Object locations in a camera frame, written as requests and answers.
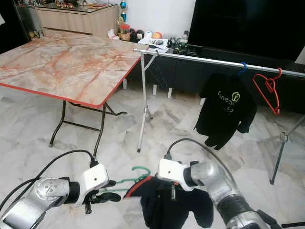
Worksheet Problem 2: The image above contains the navy shirt with red collar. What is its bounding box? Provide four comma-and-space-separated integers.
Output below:
124, 174, 215, 229

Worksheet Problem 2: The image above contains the green plastic hanger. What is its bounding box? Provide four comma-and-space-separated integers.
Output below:
98, 166, 152, 194

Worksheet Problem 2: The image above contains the blue plastic hanger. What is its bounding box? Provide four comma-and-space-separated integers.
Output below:
237, 61, 248, 77

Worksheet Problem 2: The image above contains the red plastic hanger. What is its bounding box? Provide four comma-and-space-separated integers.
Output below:
253, 67, 284, 116

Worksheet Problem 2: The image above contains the black t-shirt with green logo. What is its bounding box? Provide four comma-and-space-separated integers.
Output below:
194, 73, 258, 151

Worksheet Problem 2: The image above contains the black TV cabinet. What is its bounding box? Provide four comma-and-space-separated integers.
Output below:
124, 41, 305, 115

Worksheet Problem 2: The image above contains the silver metal clothes rack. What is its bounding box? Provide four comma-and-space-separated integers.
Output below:
132, 47, 305, 187

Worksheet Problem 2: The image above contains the marble folding table red edge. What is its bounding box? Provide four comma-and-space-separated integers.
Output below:
0, 32, 144, 158

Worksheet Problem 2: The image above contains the stack of white papers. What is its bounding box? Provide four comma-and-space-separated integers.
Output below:
137, 37, 170, 52

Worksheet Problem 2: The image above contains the jar with red lid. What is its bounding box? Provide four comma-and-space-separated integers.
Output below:
119, 24, 132, 41

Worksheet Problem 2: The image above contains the light wooden sideboard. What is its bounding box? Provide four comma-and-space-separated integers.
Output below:
36, 2, 120, 36

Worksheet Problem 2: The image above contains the black television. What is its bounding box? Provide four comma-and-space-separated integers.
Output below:
188, 0, 305, 62

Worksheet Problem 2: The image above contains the gold and blue trophy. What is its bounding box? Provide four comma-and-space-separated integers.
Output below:
118, 0, 128, 24

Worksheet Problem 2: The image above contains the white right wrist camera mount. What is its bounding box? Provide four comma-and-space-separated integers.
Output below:
156, 158, 187, 186

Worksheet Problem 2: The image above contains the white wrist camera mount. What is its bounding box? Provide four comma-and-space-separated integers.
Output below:
80, 163, 109, 194
156, 158, 187, 186

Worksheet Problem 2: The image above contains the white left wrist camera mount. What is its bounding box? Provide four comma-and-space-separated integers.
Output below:
80, 163, 109, 194

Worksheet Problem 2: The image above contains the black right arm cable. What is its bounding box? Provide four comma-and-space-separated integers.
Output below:
164, 137, 227, 167

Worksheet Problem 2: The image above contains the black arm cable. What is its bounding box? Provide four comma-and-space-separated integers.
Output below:
164, 137, 227, 167
0, 149, 98, 210

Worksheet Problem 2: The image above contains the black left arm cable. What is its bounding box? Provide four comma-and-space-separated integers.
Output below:
0, 149, 98, 210

